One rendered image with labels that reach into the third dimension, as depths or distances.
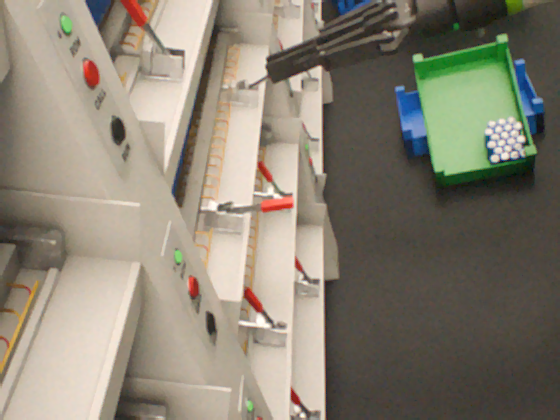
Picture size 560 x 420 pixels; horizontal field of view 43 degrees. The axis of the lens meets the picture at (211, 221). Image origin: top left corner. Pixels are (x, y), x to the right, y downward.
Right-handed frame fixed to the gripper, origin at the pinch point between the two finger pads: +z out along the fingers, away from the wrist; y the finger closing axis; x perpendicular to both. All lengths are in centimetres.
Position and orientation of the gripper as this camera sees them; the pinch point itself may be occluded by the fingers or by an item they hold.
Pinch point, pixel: (293, 61)
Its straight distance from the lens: 96.3
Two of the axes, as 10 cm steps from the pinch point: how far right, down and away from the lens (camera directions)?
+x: -4.6, -7.1, -5.4
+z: -8.8, 2.8, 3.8
